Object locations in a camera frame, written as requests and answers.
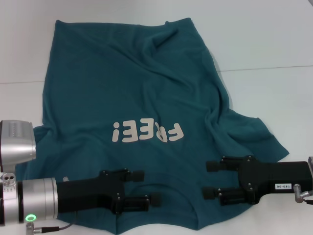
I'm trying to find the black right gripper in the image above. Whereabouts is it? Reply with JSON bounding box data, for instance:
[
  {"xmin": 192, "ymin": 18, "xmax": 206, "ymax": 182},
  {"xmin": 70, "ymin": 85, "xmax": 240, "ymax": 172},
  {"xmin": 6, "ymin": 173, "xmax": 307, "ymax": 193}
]
[{"xmin": 201, "ymin": 155, "xmax": 313, "ymax": 206}]

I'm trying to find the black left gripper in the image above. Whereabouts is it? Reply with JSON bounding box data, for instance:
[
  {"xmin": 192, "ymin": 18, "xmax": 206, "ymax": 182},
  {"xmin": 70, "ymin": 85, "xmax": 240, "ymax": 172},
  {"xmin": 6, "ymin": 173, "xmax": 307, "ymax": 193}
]
[{"xmin": 56, "ymin": 167, "xmax": 163, "ymax": 216}]

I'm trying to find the teal t-shirt with FREE print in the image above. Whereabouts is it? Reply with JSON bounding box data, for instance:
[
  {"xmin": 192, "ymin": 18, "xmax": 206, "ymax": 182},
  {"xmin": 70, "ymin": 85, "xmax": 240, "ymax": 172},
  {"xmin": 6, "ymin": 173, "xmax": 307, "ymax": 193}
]
[{"xmin": 14, "ymin": 17, "xmax": 291, "ymax": 235}]

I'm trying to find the right arm cable with plug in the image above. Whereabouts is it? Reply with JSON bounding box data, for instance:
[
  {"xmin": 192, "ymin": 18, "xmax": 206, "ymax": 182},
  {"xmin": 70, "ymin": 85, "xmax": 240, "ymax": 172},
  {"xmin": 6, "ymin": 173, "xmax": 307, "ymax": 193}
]
[{"xmin": 292, "ymin": 183, "xmax": 313, "ymax": 204}]

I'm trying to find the arm cable with plug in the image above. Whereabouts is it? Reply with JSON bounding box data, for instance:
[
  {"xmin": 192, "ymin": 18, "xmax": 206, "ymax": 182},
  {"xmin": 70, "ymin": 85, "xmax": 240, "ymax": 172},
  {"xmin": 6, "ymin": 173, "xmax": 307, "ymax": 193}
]
[
  {"xmin": 25, "ymin": 221, "xmax": 74, "ymax": 234},
  {"xmin": 292, "ymin": 183, "xmax": 313, "ymax": 204}
]

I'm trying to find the left arm cable with plug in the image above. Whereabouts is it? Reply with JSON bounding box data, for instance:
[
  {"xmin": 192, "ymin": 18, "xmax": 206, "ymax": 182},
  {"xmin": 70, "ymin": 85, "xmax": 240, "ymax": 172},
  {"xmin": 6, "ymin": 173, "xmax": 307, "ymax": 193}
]
[{"xmin": 25, "ymin": 221, "xmax": 74, "ymax": 234}]

